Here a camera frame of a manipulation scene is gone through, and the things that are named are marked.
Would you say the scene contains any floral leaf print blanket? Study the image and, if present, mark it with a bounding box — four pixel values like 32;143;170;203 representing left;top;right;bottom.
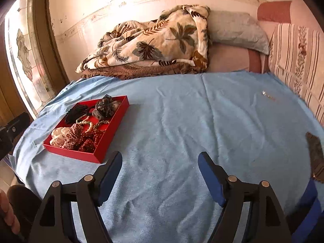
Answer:
75;4;210;80

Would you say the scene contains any red plaid scrunchie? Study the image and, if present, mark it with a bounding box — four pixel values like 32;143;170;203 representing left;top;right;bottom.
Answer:
60;124;83;150

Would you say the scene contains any dark grey scrunchie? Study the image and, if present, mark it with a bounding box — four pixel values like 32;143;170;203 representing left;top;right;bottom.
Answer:
92;94;121;120

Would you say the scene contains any dark patterned cloth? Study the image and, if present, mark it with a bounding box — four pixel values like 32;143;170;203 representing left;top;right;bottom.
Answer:
305;132;324;183

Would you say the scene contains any striped floral cushion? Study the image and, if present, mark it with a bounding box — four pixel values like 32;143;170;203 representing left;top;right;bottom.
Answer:
268;23;324;125

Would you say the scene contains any stained glass window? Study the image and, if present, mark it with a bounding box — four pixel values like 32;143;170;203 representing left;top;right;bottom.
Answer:
4;0;54;119

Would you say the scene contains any white dotted scrunchie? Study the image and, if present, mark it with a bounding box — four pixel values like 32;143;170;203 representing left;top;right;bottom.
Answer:
50;127;70;148

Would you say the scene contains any pearl necklace in tray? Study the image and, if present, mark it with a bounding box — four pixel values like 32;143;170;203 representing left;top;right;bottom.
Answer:
75;119;111;134

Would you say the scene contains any grey pillow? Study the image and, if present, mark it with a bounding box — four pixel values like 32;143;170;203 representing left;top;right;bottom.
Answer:
208;11;270;55

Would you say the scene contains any light blue bed cover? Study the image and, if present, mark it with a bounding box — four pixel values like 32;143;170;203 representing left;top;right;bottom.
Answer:
10;72;323;242

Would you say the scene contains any pink bed sheet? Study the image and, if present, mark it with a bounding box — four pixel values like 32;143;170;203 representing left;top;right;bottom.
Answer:
207;0;322;73

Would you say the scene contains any black hair claw clip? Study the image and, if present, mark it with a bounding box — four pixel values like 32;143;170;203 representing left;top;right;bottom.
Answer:
65;104;89;125

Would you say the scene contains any left hand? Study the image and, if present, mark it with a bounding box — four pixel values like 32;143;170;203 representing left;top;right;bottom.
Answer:
1;190;20;235

